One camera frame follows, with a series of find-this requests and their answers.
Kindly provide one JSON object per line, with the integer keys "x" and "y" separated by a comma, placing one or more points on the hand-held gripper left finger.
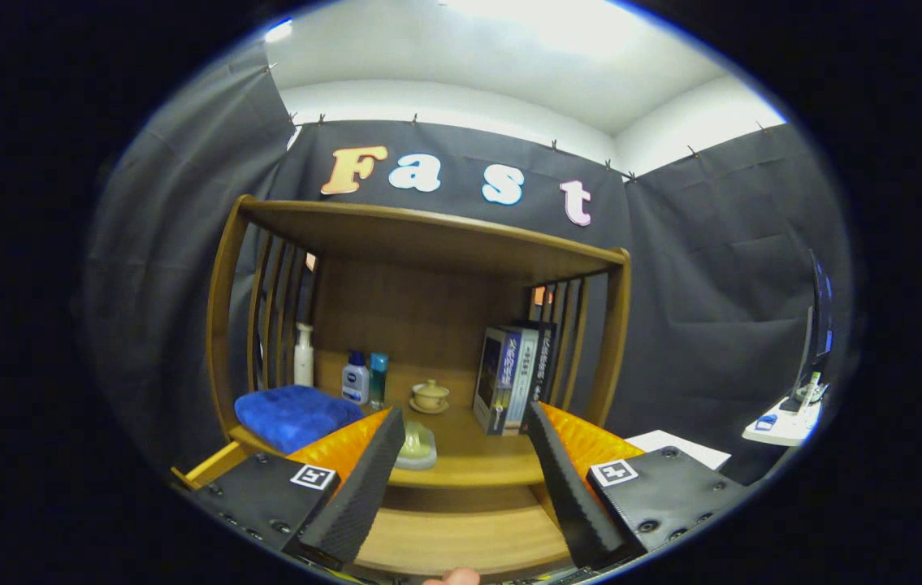
{"x": 363, "y": 487}

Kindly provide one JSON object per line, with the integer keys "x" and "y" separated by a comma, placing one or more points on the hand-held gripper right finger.
{"x": 566, "y": 487}

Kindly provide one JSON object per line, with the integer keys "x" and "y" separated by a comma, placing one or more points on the green scrub brush grey pad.
{"x": 418, "y": 447}

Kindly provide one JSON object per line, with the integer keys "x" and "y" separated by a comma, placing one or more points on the wooden drawer with black knob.
{"x": 460, "y": 536}

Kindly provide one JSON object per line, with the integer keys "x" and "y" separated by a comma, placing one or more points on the wooden countertop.
{"x": 469, "y": 455}

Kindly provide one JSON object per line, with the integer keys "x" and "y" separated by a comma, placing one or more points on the wooden cabinet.
{"x": 428, "y": 236}

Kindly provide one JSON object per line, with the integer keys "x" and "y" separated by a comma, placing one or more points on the blue folded towel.
{"x": 290, "y": 414}

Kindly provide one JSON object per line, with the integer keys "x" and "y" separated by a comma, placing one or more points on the white bottle with blue cap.
{"x": 355, "y": 382}

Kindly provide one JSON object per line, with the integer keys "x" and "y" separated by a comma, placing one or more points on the teal bottle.
{"x": 378, "y": 382}

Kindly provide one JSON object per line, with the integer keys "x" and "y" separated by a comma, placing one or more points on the beige lidded teacup with saucer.
{"x": 430, "y": 396}

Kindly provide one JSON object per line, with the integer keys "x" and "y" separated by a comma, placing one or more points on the book with pale spine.
{"x": 527, "y": 374}

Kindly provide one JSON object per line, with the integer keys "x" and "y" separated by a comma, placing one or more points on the book with blue spine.
{"x": 507, "y": 382}

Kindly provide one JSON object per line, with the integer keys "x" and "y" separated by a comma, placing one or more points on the white box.
{"x": 680, "y": 445}

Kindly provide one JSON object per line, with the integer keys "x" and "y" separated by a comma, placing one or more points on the book with black spine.
{"x": 547, "y": 357}

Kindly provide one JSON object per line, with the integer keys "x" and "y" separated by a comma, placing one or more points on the white pump bottle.
{"x": 304, "y": 361}

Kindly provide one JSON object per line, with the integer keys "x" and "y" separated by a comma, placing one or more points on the small blue item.
{"x": 766, "y": 422}

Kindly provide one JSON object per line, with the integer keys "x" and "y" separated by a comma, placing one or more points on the white side shelf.
{"x": 785, "y": 426}

